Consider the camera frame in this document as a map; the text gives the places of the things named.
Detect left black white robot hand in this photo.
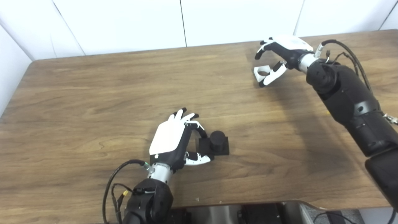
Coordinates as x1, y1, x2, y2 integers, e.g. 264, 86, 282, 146
149, 107, 214, 171

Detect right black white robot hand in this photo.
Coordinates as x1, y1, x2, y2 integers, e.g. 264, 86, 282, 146
253, 35, 314, 88

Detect white square piece with hole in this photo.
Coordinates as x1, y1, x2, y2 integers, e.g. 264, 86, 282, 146
253, 64, 277, 84

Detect black peg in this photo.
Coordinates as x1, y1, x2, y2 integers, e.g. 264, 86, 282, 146
198, 130, 230, 157

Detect black robot torso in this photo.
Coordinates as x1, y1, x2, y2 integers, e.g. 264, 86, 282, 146
168, 202, 311, 224

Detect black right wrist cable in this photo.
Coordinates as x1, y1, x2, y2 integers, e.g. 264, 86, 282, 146
316, 39, 373, 94

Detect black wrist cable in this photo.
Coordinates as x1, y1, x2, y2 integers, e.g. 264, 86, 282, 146
102, 159, 150, 224
316, 39, 373, 94

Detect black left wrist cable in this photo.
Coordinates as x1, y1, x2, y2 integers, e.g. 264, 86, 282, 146
102, 159, 150, 224

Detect thin black loose cable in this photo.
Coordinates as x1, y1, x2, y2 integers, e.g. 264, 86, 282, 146
312, 212, 358, 224

